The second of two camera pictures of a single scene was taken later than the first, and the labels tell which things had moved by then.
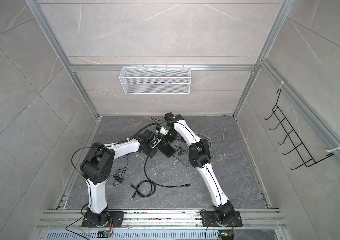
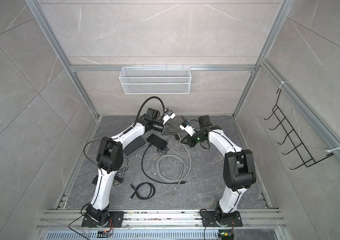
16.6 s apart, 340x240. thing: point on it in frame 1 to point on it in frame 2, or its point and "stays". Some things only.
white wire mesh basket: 155,80 stays
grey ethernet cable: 211,142 to 185,170
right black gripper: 169,140 to 190,141
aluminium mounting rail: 163,219 stays
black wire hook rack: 291,135 stays
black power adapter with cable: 179,151 to 163,151
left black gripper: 154,153 to 167,130
